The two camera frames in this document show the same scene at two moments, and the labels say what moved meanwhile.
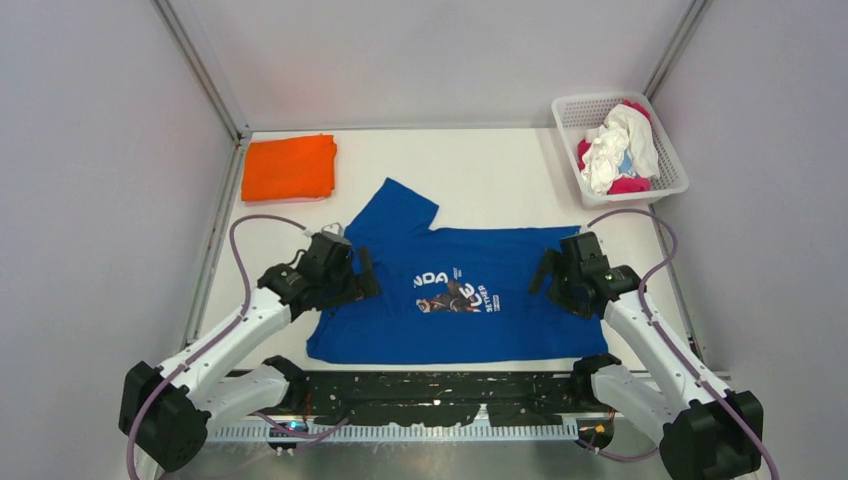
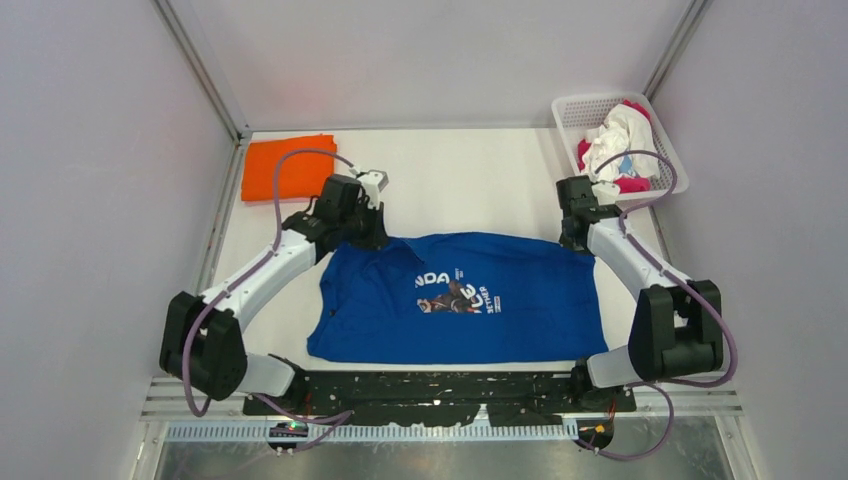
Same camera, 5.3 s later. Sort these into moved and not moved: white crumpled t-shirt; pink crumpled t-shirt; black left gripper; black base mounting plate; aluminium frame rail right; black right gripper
Moved: black left gripper; black right gripper
Not moved: black base mounting plate; aluminium frame rail right; pink crumpled t-shirt; white crumpled t-shirt
